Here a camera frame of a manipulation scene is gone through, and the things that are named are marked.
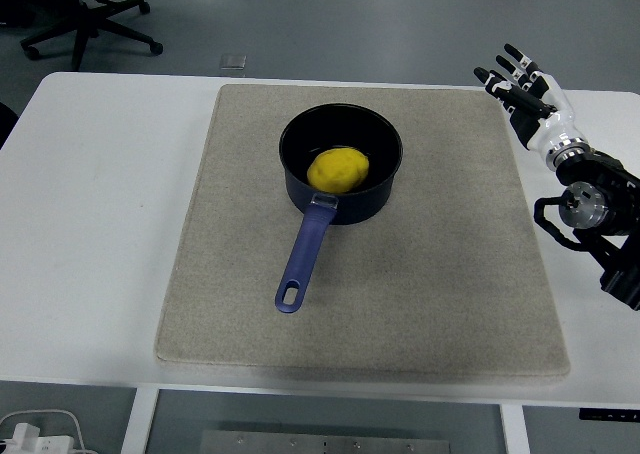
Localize white table leg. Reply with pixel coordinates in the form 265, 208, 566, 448
499, 403, 531, 454
121, 387, 160, 454

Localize blue pot with handle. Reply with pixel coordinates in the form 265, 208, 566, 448
273, 103, 404, 315

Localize yellow potato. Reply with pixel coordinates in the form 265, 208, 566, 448
306, 147, 371, 194

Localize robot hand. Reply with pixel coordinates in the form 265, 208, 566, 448
473, 43, 585, 156

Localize white power strip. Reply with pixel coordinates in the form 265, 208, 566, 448
0, 422, 76, 454

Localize black table control panel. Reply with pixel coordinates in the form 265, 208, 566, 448
579, 408, 640, 422

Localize black office chair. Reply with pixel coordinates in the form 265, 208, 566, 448
0, 0, 165, 73

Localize grey metal plate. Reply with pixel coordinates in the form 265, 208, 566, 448
201, 429, 451, 454

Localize beige felt mat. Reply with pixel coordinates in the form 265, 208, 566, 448
154, 83, 572, 379

